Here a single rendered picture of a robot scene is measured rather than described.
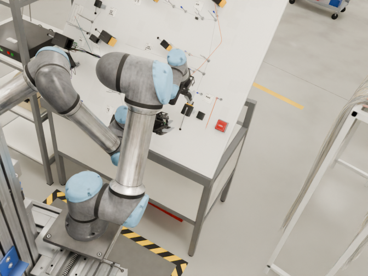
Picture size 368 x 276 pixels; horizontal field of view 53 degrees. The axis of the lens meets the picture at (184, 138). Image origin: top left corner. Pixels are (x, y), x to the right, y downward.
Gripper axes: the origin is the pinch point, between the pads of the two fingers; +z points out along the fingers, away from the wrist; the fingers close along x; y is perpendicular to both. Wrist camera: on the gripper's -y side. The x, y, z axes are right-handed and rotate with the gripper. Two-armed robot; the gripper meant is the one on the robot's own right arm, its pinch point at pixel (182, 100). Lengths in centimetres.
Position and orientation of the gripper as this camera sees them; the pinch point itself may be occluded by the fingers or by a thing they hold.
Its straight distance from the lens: 176.7
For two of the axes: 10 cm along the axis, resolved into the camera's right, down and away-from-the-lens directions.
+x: -8.5, -4.5, 2.7
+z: 1.0, 3.6, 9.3
